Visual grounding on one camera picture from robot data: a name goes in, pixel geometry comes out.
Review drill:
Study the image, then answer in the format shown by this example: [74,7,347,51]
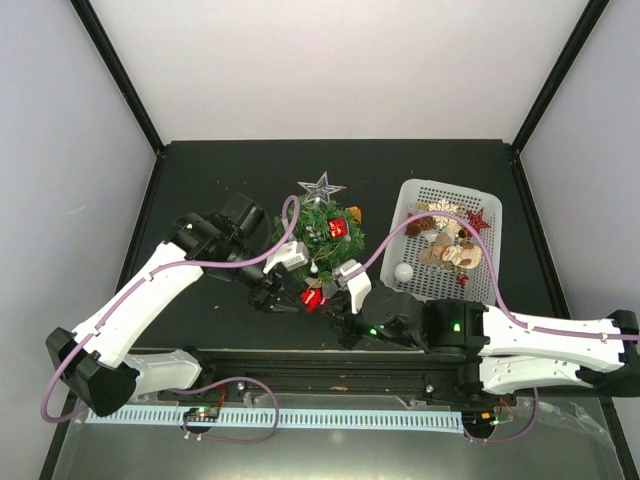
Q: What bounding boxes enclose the white perforated plastic basket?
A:
[380,179,502,305]

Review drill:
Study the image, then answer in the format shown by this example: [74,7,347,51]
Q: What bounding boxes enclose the right circuit board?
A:
[462,409,513,426]

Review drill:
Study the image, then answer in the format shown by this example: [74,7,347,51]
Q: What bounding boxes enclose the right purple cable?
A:
[349,211,640,341]

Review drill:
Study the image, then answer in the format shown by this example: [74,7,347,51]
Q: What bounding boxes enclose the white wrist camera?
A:
[333,259,372,314]
[263,241,309,274]

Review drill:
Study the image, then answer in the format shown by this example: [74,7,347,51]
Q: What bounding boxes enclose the small green christmas tree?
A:
[293,195,365,288]

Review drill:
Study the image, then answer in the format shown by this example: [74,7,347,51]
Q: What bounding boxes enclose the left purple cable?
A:
[40,194,302,424]

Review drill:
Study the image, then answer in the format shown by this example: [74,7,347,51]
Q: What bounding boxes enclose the red star ornament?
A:
[466,208,491,233]

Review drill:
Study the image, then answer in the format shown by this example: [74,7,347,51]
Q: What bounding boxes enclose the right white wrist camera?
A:
[333,259,372,314]

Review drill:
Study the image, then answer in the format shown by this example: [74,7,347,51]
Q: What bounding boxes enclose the silver star tree topper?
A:
[298,171,346,207]

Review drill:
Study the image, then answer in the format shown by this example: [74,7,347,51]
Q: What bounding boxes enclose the white slotted cable duct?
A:
[85,405,464,434]

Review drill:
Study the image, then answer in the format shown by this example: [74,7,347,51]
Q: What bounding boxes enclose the red gift box ornament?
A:
[328,217,349,239]

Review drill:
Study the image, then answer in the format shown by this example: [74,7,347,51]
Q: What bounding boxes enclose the white bulb string lights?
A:
[305,227,351,289]

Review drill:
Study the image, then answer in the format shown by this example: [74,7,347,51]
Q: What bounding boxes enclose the purple cable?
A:
[349,211,640,341]
[40,194,302,424]

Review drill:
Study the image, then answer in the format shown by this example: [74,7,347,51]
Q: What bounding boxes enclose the gold gift box ornament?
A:
[345,206,362,224]

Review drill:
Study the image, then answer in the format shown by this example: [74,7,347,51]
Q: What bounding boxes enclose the brown pine cone ornament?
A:
[404,216,437,238]

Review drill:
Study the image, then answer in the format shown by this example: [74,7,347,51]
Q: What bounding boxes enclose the gold snowflake ornament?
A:
[428,198,459,224]

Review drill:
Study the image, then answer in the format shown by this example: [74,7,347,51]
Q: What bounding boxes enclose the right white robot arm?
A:
[335,283,639,403]

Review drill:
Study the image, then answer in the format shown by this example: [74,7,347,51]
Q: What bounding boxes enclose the red santa ornament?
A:
[301,288,326,313]

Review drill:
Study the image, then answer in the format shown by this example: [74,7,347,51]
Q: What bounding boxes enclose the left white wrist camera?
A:
[263,241,309,274]

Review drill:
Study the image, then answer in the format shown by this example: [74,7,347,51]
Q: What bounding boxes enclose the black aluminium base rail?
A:
[186,348,498,408]

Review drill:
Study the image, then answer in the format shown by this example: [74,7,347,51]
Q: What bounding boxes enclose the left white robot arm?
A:
[40,195,308,423]

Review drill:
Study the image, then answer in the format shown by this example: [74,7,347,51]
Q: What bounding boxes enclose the white ball ornament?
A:
[394,262,414,282]

